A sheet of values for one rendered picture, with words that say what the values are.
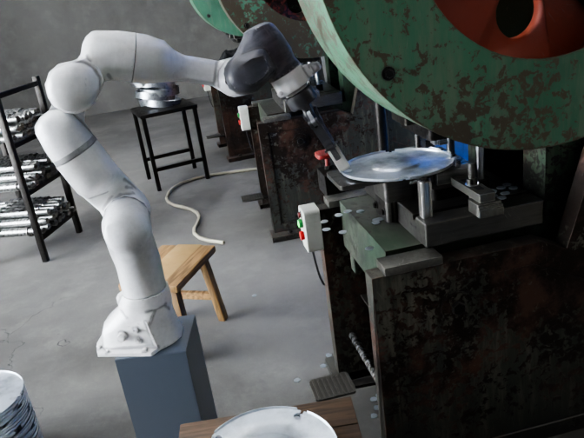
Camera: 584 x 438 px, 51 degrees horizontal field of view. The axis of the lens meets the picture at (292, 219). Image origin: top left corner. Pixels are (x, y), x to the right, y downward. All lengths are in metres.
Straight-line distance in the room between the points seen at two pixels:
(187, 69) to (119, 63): 0.20
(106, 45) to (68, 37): 6.71
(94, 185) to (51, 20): 6.74
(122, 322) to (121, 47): 0.66
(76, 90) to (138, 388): 0.75
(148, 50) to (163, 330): 0.68
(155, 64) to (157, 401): 0.83
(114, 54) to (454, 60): 0.72
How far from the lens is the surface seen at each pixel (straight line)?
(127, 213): 1.41
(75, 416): 2.27
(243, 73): 1.45
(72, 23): 8.10
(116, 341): 1.62
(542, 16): 1.24
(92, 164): 1.43
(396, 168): 1.55
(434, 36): 1.06
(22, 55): 8.22
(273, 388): 2.13
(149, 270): 1.51
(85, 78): 1.36
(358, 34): 1.01
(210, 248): 2.40
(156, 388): 1.63
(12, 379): 2.12
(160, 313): 1.57
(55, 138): 1.43
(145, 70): 1.42
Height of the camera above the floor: 1.26
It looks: 21 degrees down
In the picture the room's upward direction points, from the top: 8 degrees counter-clockwise
